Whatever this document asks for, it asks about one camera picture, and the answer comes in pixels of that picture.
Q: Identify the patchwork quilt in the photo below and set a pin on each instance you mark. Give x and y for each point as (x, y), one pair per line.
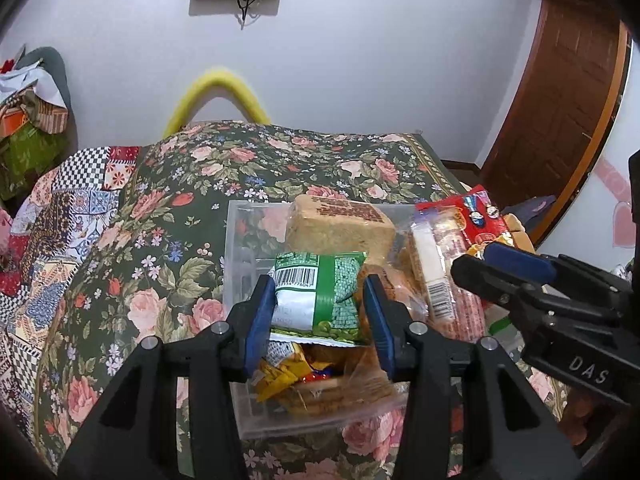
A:
(75, 195)

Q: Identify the wooden door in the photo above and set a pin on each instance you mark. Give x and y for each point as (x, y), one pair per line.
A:
(555, 110)

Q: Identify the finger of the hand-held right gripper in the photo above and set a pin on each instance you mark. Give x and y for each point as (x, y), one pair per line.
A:
(520, 262)
(480, 275)

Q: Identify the floral blanket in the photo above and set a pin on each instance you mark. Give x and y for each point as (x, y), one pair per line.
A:
(175, 270)

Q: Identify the round brown biscuit roll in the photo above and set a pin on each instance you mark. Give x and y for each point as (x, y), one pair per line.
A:
(320, 397)

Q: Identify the yellow green candy packet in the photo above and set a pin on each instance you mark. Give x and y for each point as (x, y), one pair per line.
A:
(280, 375)

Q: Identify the green snack packet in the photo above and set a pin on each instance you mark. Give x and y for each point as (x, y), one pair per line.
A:
(320, 290)

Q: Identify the white cloth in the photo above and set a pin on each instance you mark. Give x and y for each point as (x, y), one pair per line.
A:
(30, 82)

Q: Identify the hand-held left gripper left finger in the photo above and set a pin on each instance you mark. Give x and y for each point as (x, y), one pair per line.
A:
(260, 330)

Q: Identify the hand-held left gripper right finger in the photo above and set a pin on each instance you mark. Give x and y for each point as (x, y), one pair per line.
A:
(377, 325)

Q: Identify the rectangular cracker block packet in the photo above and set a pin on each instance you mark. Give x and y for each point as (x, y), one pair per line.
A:
(330, 230)

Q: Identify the blue and red snack packet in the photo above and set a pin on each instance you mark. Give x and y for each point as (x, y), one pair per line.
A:
(322, 374)

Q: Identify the red cracker packet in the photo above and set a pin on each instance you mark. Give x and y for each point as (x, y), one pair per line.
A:
(475, 220)

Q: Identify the orange patterned cloth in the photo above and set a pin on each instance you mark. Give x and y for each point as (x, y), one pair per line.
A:
(12, 122)

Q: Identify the white panel with pink hearts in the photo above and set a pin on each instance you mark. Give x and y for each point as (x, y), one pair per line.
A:
(590, 220)

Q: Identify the green cloth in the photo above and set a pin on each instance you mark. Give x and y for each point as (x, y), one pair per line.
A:
(30, 160)

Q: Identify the yellow foam arc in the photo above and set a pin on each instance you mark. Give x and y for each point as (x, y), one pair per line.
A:
(215, 77)

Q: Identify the dark grey cloth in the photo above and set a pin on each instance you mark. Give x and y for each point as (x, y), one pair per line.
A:
(537, 207)

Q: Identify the clear plastic container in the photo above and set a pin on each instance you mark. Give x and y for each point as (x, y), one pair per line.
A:
(240, 240)

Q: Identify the striped brown cloth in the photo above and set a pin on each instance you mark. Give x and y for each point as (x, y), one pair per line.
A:
(50, 115)

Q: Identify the grey chair back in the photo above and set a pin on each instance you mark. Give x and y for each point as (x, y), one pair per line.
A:
(57, 67)

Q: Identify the pinkish long biscuit packet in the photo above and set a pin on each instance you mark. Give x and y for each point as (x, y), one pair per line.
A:
(432, 255)

